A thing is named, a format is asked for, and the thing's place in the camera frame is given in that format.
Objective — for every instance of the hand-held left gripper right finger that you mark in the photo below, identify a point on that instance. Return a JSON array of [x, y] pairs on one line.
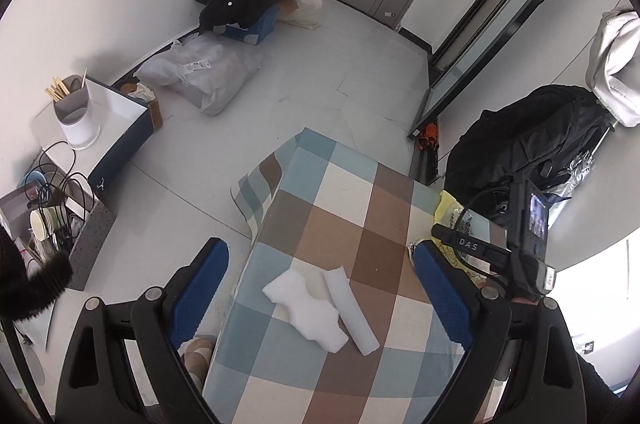
[[442, 289]]

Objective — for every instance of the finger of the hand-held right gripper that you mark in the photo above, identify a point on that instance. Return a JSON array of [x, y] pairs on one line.
[[470, 246]]

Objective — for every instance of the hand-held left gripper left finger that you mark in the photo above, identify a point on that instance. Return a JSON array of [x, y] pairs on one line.
[[197, 294]]

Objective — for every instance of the yellow clear bread bag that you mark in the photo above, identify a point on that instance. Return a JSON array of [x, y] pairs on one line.
[[450, 214]]

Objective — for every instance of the white towel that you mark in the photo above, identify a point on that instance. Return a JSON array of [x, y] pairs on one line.
[[307, 311]]

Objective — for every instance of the beige patterned cloth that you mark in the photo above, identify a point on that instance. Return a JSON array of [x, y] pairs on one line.
[[197, 354]]

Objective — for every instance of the black backpack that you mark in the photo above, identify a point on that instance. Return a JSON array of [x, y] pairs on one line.
[[525, 139]]

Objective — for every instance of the orange black tool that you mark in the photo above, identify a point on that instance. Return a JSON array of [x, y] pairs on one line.
[[429, 135]]

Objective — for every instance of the checked tablecloth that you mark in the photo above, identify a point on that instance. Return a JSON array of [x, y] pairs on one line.
[[340, 224]]

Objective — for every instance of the grey speckled box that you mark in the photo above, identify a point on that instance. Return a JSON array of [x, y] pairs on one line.
[[87, 229]]

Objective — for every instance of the black fuzzy cloth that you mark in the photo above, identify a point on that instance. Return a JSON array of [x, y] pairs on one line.
[[30, 289]]

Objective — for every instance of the person's dark clothing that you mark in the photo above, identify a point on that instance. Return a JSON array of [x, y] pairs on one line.
[[600, 394]]

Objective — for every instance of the black framed sliding door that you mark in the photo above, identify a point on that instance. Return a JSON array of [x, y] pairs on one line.
[[470, 64]]

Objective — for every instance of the small brown box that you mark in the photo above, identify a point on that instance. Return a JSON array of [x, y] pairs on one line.
[[155, 112]]

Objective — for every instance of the blue cup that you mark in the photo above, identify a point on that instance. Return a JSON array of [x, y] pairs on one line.
[[35, 180]]

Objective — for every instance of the white topped blue box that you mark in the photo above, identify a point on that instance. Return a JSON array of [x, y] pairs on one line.
[[120, 109]]

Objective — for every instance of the silver jacket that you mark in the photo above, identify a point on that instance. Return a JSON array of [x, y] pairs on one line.
[[615, 64]]

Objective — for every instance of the grey white utensil holder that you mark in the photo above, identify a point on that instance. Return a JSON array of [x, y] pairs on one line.
[[77, 119]]

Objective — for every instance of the white plastic bag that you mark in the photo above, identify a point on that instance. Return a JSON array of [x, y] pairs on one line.
[[200, 69]]

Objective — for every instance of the bundle of wooden chopsticks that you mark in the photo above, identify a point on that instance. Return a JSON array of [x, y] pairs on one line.
[[56, 88]]

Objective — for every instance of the blue storage box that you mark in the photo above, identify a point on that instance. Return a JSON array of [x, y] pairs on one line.
[[260, 27]]

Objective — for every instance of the beige tote bag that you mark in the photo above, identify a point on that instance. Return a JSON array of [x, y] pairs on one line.
[[307, 7]]

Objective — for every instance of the wall socket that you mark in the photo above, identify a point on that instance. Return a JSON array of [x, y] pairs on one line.
[[585, 347]]

